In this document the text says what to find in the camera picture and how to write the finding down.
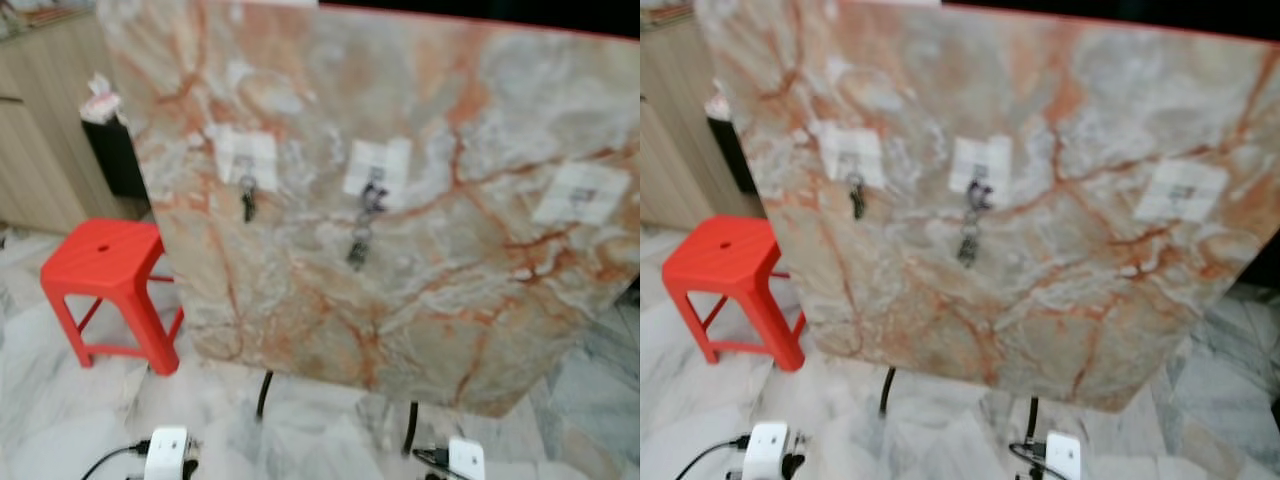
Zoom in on silver keys with black fob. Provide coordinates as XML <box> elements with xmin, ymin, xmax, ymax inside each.
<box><xmin>346</xmin><ymin>170</ymin><xmax>389</xmax><ymax>269</ymax></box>
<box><xmin>956</xmin><ymin>168</ymin><xmax>994</xmax><ymax>267</ymax></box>

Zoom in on red plastic stool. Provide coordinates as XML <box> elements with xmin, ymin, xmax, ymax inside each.
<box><xmin>40</xmin><ymin>218</ymin><xmax>186</xmax><ymax>377</ymax></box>
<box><xmin>662</xmin><ymin>214</ymin><xmax>807</xmax><ymax>373</ymax></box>

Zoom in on marble board with red edge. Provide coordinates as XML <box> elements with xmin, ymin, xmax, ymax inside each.
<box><xmin>97</xmin><ymin>0</ymin><xmax>641</xmax><ymax>419</ymax></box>
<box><xmin>692</xmin><ymin>0</ymin><xmax>1280</xmax><ymax>413</ymax></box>

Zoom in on black low console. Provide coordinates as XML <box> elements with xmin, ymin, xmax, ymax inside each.
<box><xmin>82</xmin><ymin>118</ymin><xmax>151</xmax><ymax>199</ymax></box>
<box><xmin>707</xmin><ymin>115</ymin><xmax>761</xmax><ymax>196</ymax></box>

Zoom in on light wood cabinet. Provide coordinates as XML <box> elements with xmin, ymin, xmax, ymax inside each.
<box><xmin>640</xmin><ymin>10</ymin><xmax>746</xmax><ymax>231</ymax></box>
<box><xmin>0</xmin><ymin>10</ymin><xmax>151</xmax><ymax>233</ymax></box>

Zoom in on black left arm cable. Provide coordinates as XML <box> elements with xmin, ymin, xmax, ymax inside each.
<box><xmin>675</xmin><ymin>435</ymin><xmax>751</xmax><ymax>480</ymax></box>
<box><xmin>80</xmin><ymin>440</ymin><xmax>151</xmax><ymax>480</ymax></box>

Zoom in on white adhesive wall hook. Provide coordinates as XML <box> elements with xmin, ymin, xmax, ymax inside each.
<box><xmin>820</xmin><ymin>125</ymin><xmax>885</xmax><ymax>188</ymax></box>
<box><xmin>948</xmin><ymin>135</ymin><xmax>1014</xmax><ymax>206</ymax></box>
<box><xmin>1135</xmin><ymin>160</ymin><xmax>1229</xmax><ymax>223</ymax></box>
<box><xmin>215</xmin><ymin>128</ymin><xmax>279</xmax><ymax>191</ymax></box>
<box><xmin>343</xmin><ymin>138</ymin><xmax>413</xmax><ymax>209</ymax></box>

